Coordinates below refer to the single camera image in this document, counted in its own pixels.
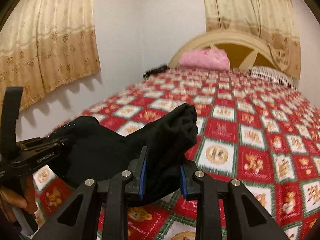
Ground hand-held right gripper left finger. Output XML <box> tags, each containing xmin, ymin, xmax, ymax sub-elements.
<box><xmin>37</xmin><ymin>146</ymin><xmax>148</xmax><ymax>240</ymax></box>

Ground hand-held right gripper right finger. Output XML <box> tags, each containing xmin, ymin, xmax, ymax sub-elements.
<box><xmin>180</xmin><ymin>159</ymin><xmax>288</xmax><ymax>240</ymax></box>

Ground pink pillow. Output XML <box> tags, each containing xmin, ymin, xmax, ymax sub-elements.
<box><xmin>179</xmin><ymin>49</ymin><xmax>230</xmax><ymax>71</ymax></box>

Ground striped pillow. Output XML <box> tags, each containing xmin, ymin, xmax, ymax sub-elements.
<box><xmin>250</xmin><ymin>66</ymin><xmax>295</xmax><ymax>89</ymax></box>

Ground black pants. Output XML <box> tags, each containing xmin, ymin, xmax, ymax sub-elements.
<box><xmin>50</xmin><ymin>103</ymin><xmax>199</xmax><ymax>208</ymax></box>

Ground red checkered printed bedspread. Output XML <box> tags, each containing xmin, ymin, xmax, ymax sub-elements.
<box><xmin>32</xmin><ymin>67</ymin><xmax>320</xmax><ymax>240</ymax></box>

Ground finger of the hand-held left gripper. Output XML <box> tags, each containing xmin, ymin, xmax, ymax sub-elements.
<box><xmin>41</xmin><ymin>127</ymin><xmax>74</xmax><ymax>147</ymax></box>

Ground beige patterned curtain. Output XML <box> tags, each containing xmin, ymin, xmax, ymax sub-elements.
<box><xmin>199</xmin><ymin>0</ymin><xmax>302</xmax><ymax>79</ymax></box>
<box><xmin>0</xmin><ymin>0</ymin><xmax>102</xmax><ymax>113</ymax></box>

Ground black hairbrush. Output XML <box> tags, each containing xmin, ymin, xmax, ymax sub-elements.
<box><xmin>142</xmin><ymin>65</ymin><xmax>168</xmax><ymax>79</ymax></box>

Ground cream arched headboard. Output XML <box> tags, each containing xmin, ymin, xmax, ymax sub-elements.
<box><xmin>168</xmin><ymin>30</ymin><xmax>284</xmax><ymax>73</ymax></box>

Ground person's left hand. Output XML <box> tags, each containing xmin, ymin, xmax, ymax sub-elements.
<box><xmin>0</xmin><ymin>176</ymin><xmax>38</xmax><ymax>222</ymax></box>

